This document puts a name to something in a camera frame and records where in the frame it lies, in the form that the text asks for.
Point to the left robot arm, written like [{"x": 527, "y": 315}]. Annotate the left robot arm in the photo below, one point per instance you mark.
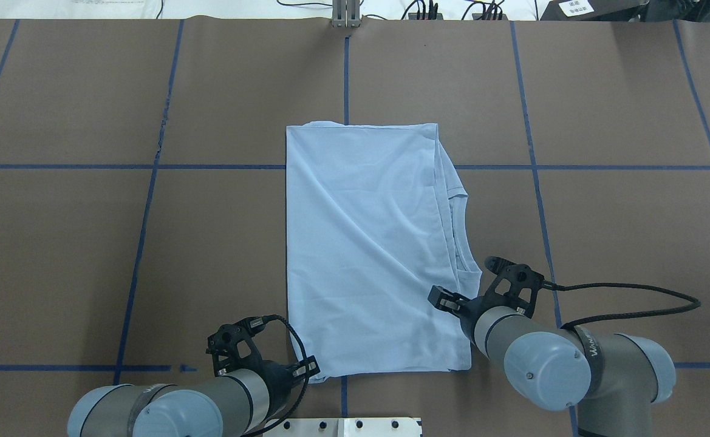
[{"x": 249, "y": 398}]

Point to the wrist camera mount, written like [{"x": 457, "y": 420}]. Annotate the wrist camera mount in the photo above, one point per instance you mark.
[
  {"x": 232, "y": 347},
  {"x": 514, "y": 286}
]

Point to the aluminium frame post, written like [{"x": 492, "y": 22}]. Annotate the aluminium frame post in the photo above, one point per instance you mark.
[{"x": 346, "y": 13}]

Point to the white pedestal column with base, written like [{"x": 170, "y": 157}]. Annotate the white pedestal column with base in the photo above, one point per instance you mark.
[{"x": 388, "y": 426}]

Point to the light blue t-shirt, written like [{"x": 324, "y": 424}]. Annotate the light blue t-shirt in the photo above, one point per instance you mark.
[{"x": 375, "y": 217}]

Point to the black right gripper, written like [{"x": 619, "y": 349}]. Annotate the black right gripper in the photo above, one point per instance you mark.
[{"x": 469, "y": 309}]

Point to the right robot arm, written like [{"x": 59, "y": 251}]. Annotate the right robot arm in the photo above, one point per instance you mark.
[{"x": 612, "y": 380}]

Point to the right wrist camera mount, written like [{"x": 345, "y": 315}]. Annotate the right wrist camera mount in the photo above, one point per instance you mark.
[{"x": 514, "y": 286}]

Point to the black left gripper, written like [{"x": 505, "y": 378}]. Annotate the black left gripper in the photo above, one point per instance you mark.
[{"x": 277, "y": 380}]

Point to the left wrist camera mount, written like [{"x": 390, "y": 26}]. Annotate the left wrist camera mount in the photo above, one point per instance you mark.
[{"x": 232, "y": 347}]

